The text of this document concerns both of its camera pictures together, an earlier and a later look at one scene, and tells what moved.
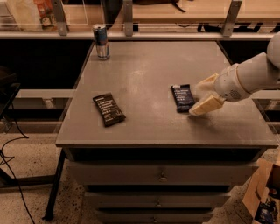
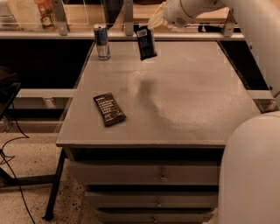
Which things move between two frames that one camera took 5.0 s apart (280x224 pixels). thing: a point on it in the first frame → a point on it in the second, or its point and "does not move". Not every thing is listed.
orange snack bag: x=46 y=14 does not move
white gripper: x=228 y=83 → x=174 y=13
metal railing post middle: x=128 y=16 does not move
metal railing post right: x=232 y=16 does not move
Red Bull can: x=101 y=38 does not move
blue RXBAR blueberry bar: x=184 y=98 → x=145 y=40
